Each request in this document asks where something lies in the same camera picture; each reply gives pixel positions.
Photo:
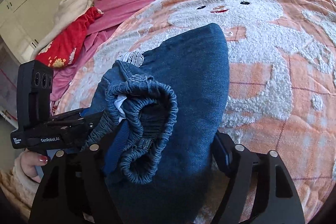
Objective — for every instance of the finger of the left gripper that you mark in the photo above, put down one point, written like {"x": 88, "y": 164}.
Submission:
{"x": 81, "y": 121}
{"x": 66, "y": 115}

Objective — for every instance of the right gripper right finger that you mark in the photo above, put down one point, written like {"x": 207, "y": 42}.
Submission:
{"x": 276, "y": 199}

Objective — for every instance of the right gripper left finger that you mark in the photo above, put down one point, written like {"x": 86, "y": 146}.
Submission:
{"x": 73, "y": 188}

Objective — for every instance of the blue denim pants lace trim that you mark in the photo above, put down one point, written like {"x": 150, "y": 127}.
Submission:
{"x": 173, "y": 104}

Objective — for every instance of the fuzzy tan sleeve left forearm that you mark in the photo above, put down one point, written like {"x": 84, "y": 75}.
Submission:
{"x": 19, "y": 189}

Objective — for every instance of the left hand red nails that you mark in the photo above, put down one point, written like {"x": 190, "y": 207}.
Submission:
{"x": 29, "y": 161}

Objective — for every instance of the red floral blanket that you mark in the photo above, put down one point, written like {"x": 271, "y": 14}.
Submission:
{"x": 65, "y": 49}

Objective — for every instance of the cream fleece blanket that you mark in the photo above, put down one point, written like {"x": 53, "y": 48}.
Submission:
{"x": 68, "y": 11}

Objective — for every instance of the pink duvet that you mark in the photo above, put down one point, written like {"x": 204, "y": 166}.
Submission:
{"x": 131, "y": 3}

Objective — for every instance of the peach bear pattern bedspread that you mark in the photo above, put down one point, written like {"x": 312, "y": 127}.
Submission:
{"x": 282, "y": 77}

